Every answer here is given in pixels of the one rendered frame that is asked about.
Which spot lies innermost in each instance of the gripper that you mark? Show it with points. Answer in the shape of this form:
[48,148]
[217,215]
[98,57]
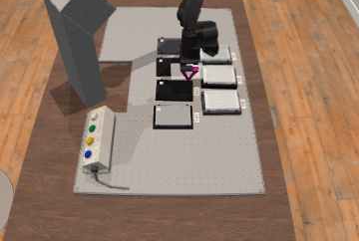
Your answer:
[184,60]

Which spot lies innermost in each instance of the beige button panel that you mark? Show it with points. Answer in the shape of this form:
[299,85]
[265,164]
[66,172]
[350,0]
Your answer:
[98,149]

